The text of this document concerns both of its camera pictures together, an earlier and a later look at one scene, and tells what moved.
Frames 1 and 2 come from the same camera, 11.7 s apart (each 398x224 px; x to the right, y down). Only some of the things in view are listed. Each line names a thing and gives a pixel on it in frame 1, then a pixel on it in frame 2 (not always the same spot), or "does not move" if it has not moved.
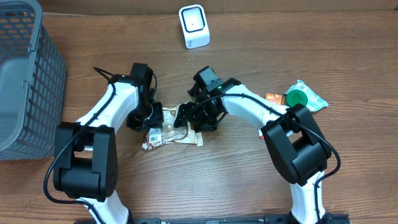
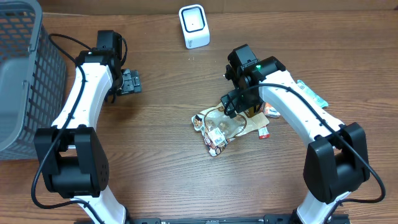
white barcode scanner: (194, 26) does not move
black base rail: (232, 219) does not move
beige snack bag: (157, 137) to (218, 128)
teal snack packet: (314, 101) does not move
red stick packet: (260, 134) does not move
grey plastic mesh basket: (33, 83) does not move
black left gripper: (156, 113) to (129, 82)
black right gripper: (185, 113) to (249, 106)
